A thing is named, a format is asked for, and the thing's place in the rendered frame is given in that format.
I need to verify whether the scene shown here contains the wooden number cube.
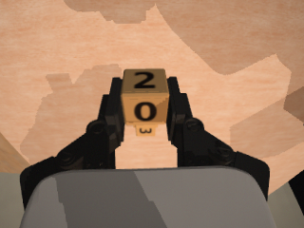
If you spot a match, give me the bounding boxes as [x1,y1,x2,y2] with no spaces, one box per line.
[135,125,156,137]
[121,68,169,125]

